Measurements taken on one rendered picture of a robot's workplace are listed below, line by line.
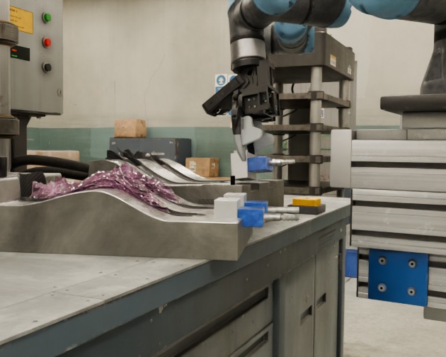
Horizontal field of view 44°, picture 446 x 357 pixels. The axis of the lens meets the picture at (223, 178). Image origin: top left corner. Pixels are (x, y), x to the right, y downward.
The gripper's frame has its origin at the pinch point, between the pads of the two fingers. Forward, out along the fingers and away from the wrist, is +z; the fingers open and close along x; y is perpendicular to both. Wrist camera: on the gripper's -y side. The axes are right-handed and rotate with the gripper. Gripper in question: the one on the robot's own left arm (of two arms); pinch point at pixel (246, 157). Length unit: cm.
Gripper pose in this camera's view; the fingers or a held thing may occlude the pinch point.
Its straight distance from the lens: 117.8
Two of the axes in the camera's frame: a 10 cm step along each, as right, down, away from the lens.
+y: 9.0, -1.1, -4.1
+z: 0.6, 9.9, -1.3
